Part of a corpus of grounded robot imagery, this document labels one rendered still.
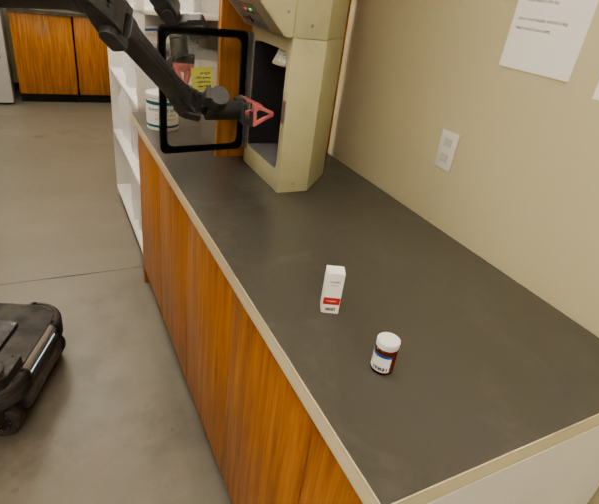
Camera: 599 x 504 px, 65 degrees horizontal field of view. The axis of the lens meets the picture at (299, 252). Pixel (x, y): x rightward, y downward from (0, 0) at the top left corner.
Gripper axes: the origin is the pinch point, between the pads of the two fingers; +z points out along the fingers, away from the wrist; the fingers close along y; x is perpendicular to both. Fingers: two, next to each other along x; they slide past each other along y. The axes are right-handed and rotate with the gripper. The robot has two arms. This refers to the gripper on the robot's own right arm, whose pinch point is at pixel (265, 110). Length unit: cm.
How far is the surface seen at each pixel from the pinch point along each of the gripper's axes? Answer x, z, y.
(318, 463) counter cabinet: 41, -23, -96
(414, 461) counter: 26, -17, -111
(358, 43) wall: -19, 44, 22
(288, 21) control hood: -26.9, 0.4, -12.2
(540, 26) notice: -33, 47, -55
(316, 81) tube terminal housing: -11.3, 11.3, -11.6
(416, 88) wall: -10.7, 45.4, -16.1
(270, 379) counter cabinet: 41, -24, -74
